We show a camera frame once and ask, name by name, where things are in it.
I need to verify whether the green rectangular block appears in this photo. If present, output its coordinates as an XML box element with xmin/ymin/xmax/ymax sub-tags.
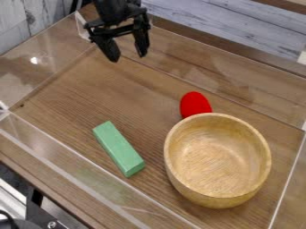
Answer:
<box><xmin>92</xmin><ymin>121</ymin><xmax>144</xmax><ymax>177</ymax></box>

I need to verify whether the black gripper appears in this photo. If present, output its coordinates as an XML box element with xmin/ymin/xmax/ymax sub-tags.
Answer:
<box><xmin>84</xmin><ymin>7</ymin><xmax>151</xmax><ymax>63</ymax></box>

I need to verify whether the black cable bottom left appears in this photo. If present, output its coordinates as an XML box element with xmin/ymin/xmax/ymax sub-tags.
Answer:
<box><xmin>0</xmin><ymin>209</ymin><xmax>17</xmax><ymax>229</ymax></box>

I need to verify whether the clear acrylic corner bracket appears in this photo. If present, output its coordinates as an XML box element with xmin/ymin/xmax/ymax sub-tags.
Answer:
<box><xmin>73</xmin><ymin>12</ymin><xmax>91</xmax><ymax>41</ymax></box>

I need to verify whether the black table frame bracket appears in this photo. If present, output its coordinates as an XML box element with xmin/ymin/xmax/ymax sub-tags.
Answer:
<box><xmin>25</xmin><ymin>188</ymin><xmax>68</xmax><ymax>229</ymax></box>

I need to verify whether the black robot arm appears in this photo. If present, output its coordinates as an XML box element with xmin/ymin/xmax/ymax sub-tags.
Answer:
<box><xmin>84</xmin><ymin>0</ymin><xmax>151</xmax><ymax>63</ymax></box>

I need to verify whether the brown wooden bowl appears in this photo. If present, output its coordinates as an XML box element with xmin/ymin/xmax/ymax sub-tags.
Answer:
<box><xmin>164</xmin><ymin>113</ymin><xmax>272</xmax><ymax>208</ymax></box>

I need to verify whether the clear acrylic enclosure wall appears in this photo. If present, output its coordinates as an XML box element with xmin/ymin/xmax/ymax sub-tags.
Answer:
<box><xmin>0</xmin><ymin>16</ymin><xmax>306</xmax><ymax>229</ymax></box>

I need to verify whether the red plush ball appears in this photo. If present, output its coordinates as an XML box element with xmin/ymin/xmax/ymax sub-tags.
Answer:
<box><xmin>179</xmin><ymin>91</ymin><xmax>212</xmax><ymax>118</ymax></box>

